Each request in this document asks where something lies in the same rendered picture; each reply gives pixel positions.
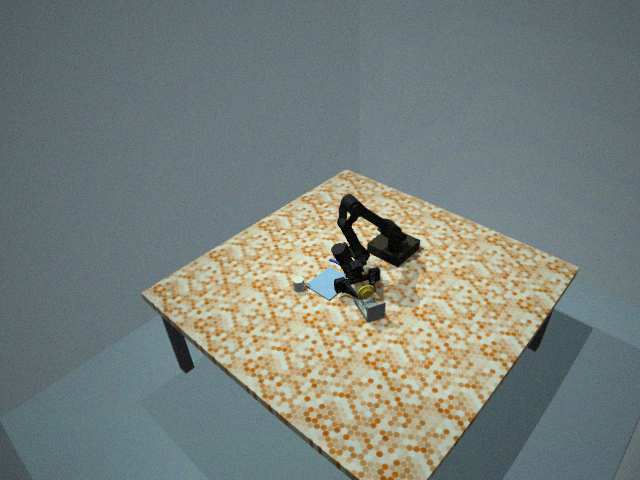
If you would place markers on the grey dish rack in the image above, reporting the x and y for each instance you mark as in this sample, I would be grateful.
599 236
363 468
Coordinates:
370 309

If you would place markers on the yellow plate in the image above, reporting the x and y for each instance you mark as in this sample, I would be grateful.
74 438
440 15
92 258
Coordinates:
365 292

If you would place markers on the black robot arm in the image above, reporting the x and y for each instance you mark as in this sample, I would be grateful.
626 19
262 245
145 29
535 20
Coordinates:
343 253

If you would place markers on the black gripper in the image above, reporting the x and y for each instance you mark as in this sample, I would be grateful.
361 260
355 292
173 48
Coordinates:
343 285

